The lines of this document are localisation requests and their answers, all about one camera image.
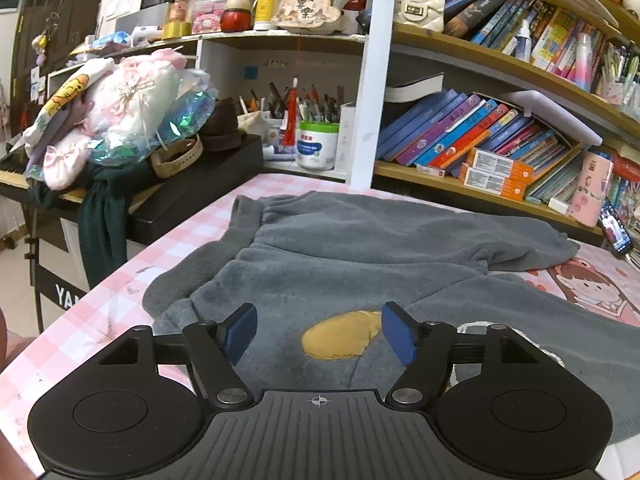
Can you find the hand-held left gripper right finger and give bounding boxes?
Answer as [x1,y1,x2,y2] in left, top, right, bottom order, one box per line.
[381,301,543,411]

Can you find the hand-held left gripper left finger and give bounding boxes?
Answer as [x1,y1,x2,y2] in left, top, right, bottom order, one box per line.
[100,302,258,411]

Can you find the grey sweater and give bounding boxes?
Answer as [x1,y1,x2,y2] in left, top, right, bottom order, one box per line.
[142,191,640,448]

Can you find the black digital piano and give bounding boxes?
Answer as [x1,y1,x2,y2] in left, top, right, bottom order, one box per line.
[0,134,266,333]

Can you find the pink checked table mat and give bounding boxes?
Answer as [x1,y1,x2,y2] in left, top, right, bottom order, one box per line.
[0,174,640,480]

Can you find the dark green scarf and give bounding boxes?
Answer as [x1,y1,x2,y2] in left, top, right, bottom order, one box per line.
[77,162,161,288]

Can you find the beige wristwatch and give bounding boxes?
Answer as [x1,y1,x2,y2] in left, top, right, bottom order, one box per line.
[150,134,204,178]

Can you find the white green-lidded tub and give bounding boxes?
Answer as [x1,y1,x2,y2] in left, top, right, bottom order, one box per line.
[295,121,340,171]

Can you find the white carton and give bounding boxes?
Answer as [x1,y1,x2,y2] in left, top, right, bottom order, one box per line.
[335,102,358,176]

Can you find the brown hat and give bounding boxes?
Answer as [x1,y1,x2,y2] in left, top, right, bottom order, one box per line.
[200,97,243,152]

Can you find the row of blue purple books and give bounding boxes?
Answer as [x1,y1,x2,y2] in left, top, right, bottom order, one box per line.
[376,89,583,201]

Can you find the red tassel ornament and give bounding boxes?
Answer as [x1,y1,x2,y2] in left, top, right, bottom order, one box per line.
[282,77,301,153]

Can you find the white wooden bookshelf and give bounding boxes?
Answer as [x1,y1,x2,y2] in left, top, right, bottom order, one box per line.
[47,0,640,251]

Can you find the iridescent wrapping film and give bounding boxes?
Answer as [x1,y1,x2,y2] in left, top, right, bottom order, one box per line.
[90,67,221,166]

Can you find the bunch of pens and pencils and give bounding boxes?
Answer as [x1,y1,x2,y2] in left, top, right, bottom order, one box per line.
[237,82,346,126]

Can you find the black smartphone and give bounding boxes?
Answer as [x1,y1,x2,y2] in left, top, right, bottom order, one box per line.
[597,199,633,259]

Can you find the pink sticker tumbler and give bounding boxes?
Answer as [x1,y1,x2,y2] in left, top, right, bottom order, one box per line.
[570,150,615,228]

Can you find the pink bow fabric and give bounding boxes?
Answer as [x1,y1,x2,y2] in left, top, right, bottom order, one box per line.
[42,140,91,191]

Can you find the thick paperback book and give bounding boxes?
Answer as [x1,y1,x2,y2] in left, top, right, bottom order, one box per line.
[385,72,446,103]

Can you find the white pink fabric bundle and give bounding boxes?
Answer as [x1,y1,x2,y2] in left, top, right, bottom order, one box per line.
[85,50,188,151]

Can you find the white tablet board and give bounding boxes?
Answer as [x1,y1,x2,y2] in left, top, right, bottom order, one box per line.
[500,90,603,147]

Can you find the yellow cartoon printed cloth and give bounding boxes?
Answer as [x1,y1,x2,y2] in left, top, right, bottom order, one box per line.
[22,59,116,161]

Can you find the pink tin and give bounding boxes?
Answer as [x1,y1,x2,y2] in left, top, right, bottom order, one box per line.
[192,0,223,35]

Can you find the red round doll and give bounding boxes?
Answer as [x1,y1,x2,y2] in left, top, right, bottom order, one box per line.
[220,0,253,32]

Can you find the white spray bottle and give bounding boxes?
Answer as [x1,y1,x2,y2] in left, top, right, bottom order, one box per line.
[514,19,535,60]

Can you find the cream quilted handbag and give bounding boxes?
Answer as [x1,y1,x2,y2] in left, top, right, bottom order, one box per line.
[395,0,446,33]

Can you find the white pen organizer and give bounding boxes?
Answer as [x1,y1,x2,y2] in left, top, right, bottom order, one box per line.
[592,42,640,121]

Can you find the pink gradient bottle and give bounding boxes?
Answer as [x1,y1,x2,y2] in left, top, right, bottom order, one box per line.
[570,32,593,86]

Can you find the yellow supplement bottle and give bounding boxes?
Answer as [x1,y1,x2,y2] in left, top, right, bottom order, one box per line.
[252,0,278,31]

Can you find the pink spray bottle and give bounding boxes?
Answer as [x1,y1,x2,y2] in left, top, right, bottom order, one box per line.
[167,0,193,25]

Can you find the row of colourful paperback books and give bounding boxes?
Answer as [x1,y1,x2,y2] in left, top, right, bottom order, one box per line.
[442,0,608,81]

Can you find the hanging keychain charm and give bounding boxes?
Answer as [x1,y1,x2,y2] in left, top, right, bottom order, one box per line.
[31,14,58,67]

